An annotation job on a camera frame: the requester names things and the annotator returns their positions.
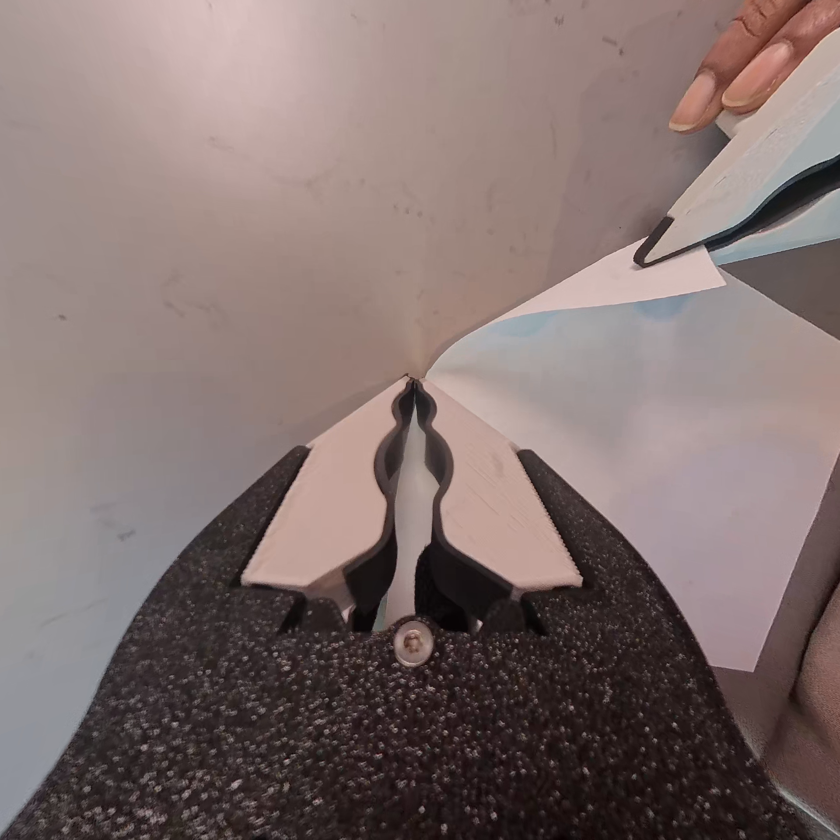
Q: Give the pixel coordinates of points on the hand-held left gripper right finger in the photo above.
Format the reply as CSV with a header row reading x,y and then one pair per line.
x,y
505,525

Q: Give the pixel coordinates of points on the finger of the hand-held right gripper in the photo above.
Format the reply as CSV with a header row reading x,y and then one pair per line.
x,y
787,243
741,190

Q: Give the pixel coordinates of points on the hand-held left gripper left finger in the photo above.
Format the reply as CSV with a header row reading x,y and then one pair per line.
x,y
321,518

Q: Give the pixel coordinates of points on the white paper sheet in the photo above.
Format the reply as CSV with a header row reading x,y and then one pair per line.
x,y
623,426

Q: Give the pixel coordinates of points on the grey desk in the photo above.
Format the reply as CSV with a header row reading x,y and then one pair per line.
x,y
229,229

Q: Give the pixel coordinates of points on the person's right hand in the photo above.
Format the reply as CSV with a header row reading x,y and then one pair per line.
x,y
741,59

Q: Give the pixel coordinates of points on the beige printed hoodie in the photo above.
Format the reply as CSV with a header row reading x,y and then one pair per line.
x,y
814,656

